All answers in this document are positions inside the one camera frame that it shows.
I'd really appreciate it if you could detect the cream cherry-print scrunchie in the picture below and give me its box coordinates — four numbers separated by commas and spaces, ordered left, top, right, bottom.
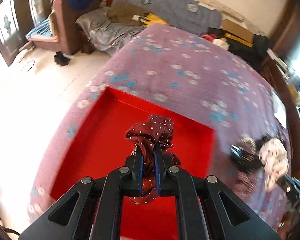
258, 138, 289, 192

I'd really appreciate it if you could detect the black hair claw clip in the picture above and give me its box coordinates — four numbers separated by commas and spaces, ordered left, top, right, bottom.
230, 134, 270, 173

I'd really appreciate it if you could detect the dark red polka-dot scrunchie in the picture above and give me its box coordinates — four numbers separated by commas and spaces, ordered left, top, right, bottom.
125, 114, 181, 205

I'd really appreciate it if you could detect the red jewelry tray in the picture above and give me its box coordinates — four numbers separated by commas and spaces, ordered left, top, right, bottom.
51, 88, 215, 239

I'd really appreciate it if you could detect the dark wooden cabinet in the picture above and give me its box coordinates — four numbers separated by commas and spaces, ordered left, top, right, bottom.
261, 0, 300, 180

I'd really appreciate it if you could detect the purple floral bedspread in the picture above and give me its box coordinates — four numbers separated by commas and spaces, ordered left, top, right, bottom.
28, 24, 289, 221

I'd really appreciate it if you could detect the pair of black boots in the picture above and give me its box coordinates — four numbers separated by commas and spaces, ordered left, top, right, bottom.
54, 51, 70, 66

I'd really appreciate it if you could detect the cardboard box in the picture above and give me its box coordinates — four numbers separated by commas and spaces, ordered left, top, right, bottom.
221, 20, 254, 43

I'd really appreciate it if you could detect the grey striped pillow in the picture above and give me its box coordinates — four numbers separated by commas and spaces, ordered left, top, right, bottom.
76, 8, 144, 56

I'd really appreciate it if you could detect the brown sofa armchair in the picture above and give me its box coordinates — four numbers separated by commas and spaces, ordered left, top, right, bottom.
27, 0, 101, 55

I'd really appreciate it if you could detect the blue plaid blanket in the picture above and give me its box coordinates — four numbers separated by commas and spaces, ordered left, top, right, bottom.
113, 0, 222, 35

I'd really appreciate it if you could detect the yellow bag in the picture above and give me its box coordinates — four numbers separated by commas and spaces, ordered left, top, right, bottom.
139, 13, 170, 27

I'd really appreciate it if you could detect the olive brown garment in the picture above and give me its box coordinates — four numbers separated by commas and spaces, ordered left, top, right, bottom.
107, 2, 151, 26

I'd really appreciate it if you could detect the dark wooden glass door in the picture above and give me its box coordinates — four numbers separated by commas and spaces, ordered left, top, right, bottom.
0, 0, 51, 66

